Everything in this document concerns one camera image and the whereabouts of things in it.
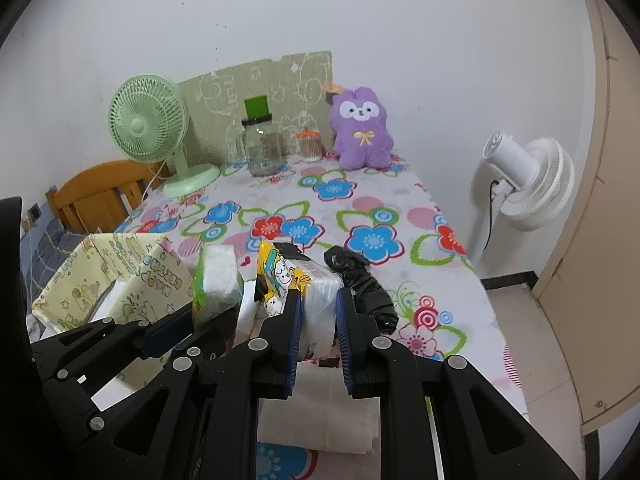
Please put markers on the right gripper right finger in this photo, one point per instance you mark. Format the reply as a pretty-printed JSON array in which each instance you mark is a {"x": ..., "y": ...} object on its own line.
[{"x": 377, "y": 367}]

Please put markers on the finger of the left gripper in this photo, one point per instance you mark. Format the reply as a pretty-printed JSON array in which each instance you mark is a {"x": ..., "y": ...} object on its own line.
[
  {"x": 168, "y": 412},
  {"x": 89, "y": 356}
]

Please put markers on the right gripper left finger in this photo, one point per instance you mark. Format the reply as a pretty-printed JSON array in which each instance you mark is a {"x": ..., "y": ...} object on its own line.
[{"x": 263, "y": 368}]

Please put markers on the green tissue pack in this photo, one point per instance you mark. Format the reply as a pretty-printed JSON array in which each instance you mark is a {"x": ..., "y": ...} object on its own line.
[{"x": 218, "y": 285}]

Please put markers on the yellow fabric storage basket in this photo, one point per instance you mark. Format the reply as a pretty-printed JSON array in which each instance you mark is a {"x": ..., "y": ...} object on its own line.
[{"x": 126, "y": 277}]

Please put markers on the blue plaid pillow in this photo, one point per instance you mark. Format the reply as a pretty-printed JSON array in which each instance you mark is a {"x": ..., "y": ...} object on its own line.
[{"x": 43, "y": 252}]

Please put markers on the wooden bed headboard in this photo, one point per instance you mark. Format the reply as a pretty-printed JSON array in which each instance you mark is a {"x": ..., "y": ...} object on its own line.
[{"x": 101, "y": 197}]

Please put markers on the glass mason jar mug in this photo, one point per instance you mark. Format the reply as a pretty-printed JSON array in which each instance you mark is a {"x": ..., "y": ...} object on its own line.
[{"x": 261, "y": 145}]

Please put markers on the toothpick jar orange lid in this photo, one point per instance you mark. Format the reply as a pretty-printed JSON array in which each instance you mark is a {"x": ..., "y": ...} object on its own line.
[{"x": 309, "y": 145}]

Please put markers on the beige door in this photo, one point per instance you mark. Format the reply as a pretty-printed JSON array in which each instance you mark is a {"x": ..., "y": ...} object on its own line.
[{"x": 589, "y": 290}]

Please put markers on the white standing fan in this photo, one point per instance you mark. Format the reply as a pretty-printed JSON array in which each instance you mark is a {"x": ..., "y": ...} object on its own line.
[{"x": 532, "y": 184}]

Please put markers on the green desk fan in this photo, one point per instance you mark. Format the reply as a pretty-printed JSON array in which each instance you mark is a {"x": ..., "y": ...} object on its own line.
[{"x": 148, "y": 121}]

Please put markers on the purple plush bunny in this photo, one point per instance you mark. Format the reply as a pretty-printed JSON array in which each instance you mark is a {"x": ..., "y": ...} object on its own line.
[{"x": 359, "y": 121}]

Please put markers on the green cup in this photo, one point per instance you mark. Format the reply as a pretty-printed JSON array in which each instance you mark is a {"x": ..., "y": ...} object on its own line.
[{"x": 256, "y": 107}]

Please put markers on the green cartoon cardboard panel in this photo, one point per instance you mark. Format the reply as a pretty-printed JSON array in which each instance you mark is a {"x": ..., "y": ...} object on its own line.
[{"x": 293, "y": 86}]

